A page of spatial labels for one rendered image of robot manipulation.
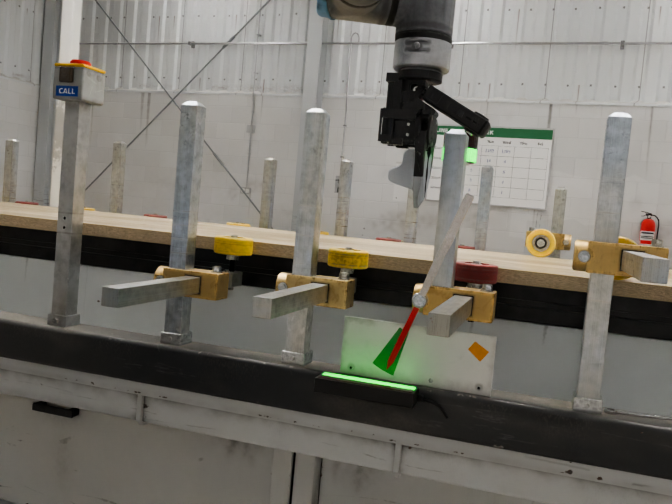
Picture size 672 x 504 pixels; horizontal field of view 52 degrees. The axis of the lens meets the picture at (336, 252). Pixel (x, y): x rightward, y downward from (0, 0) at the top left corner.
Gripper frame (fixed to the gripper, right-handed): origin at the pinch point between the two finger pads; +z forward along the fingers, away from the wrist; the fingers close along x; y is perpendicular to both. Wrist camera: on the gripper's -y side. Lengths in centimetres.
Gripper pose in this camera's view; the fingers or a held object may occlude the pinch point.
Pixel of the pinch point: (421, 200)
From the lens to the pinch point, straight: 111.9
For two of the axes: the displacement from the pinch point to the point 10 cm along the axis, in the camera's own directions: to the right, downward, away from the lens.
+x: -3.0, 0.3, -9.5
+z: -0.9, 9.9, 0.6
